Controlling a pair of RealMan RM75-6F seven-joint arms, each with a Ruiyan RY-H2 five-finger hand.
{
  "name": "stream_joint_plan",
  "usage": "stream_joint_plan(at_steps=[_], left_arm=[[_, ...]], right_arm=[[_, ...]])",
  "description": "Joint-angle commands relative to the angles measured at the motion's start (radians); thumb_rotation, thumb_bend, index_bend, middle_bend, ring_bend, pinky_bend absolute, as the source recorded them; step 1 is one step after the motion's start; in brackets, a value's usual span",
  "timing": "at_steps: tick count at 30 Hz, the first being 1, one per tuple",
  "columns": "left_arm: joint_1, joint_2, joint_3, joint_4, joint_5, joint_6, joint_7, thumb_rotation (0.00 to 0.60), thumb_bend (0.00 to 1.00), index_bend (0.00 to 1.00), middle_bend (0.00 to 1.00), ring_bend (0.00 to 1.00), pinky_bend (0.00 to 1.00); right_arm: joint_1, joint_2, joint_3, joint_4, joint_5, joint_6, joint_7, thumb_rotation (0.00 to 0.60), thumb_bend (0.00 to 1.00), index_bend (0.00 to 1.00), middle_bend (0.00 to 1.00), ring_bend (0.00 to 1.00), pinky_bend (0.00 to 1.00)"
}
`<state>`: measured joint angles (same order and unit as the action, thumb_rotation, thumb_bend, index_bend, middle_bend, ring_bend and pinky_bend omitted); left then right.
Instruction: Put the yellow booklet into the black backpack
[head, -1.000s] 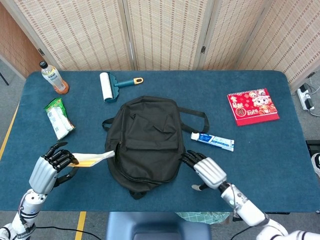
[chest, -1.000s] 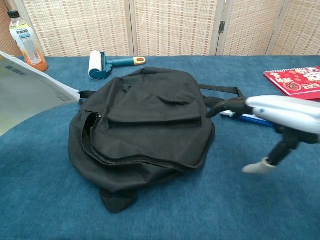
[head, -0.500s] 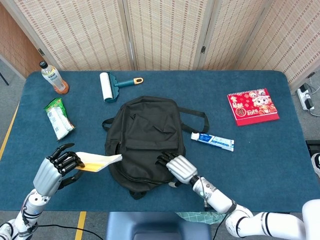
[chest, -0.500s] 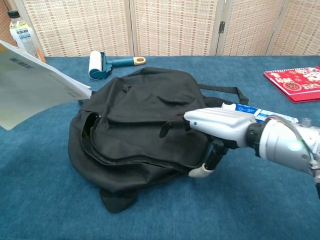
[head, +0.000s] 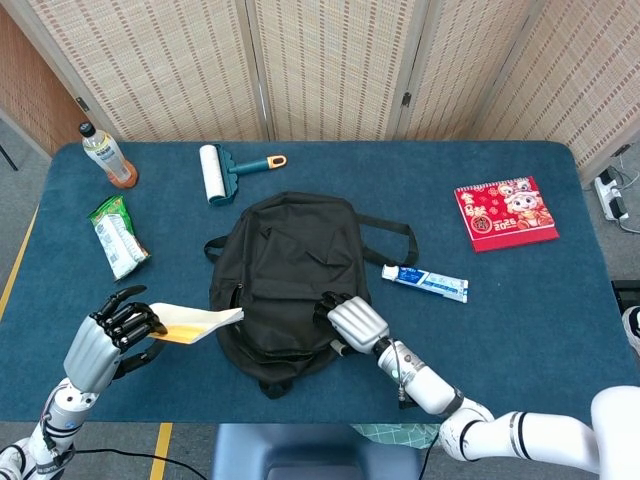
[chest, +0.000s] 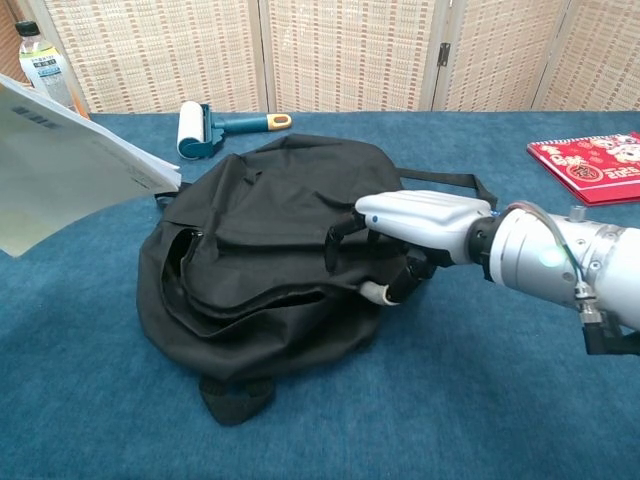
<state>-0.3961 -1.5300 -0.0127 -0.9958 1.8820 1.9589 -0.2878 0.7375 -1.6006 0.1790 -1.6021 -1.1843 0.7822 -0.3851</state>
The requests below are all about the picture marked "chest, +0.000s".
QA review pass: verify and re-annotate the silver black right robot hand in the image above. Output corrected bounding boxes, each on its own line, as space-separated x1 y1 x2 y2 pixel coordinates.
324 189 494 306

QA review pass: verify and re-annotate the black backpack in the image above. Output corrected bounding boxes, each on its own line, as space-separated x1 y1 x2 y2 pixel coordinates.
136 133 499 427

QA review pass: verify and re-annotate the yellow notebook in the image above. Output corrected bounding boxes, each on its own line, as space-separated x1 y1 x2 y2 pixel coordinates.
0 73 182 259

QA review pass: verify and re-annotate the red desk calendar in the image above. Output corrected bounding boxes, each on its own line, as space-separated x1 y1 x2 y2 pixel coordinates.
526 131 640 207

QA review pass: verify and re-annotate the woven folding screen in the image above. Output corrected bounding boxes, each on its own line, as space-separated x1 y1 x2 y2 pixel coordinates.
29 0 640 114

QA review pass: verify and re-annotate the blue felt table cover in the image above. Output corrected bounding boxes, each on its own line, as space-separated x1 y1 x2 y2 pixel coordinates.
0 110 640 480

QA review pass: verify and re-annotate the teal lint roller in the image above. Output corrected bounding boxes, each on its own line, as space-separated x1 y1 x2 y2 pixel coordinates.
177 100 293 161

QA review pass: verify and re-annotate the orange drink bottle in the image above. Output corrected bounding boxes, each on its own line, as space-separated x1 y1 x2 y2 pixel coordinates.
14 20 84 114

